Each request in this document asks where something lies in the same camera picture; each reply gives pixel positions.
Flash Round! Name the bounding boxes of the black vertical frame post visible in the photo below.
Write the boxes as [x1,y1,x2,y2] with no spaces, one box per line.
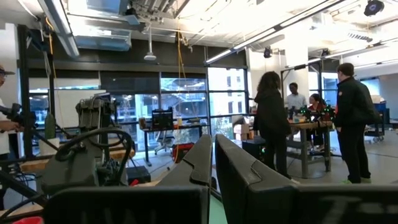
[17,24,34,158]

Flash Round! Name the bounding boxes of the green table mat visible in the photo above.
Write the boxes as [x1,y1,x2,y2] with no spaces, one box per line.
[208,194,229,224]

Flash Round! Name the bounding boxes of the long ceiling light strip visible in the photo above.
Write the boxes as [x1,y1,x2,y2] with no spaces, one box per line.
[203,0,343,65]

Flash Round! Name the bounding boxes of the person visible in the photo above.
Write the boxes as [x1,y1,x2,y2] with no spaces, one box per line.
[0,63,24,211]
[253,71,301,185]
[307,93,328,149]
[285,82,308,121]
[333,62,380,185]

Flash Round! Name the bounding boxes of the white hanging ceiling fixture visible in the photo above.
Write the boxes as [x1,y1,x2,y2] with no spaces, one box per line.
[143,24,157,62]

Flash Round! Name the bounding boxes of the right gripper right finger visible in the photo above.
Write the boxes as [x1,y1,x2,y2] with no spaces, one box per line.
[215,134,398,224]

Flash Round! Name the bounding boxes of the wooden workbench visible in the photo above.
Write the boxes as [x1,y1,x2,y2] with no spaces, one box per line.
[287,120,334,179]

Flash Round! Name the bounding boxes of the green bottle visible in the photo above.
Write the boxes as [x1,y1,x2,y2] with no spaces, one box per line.
[44,113,57,140]

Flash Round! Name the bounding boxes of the red and black floor device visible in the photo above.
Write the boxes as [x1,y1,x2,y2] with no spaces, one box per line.
[172,142,196,164]

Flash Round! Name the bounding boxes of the cardboard box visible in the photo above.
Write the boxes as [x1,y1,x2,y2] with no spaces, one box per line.
[233,123,254,141]

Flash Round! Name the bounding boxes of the black box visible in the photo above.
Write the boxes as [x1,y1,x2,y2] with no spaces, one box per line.
[126,166,152,186]

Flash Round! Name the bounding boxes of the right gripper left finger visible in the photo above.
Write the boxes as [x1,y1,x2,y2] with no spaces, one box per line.
[43,134,213,224]

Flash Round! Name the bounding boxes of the black handheld device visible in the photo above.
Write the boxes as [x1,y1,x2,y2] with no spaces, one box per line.
[0,104,37,128]

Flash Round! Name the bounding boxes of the black desk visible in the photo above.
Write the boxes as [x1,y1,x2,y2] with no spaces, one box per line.
[141,123,210,167]

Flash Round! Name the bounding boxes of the blue storage cart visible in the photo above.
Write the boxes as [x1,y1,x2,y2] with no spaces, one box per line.
[365,101,390,142]

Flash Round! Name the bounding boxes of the black desk monitor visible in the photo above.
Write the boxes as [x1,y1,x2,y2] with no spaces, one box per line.
[151,108,174,131]

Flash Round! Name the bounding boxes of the yellow hanging cable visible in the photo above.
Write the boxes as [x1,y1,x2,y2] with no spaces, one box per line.
[175,30,187,125]

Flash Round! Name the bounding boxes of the grey office chair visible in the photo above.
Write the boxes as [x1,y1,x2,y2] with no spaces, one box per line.
[154,130,175,156]

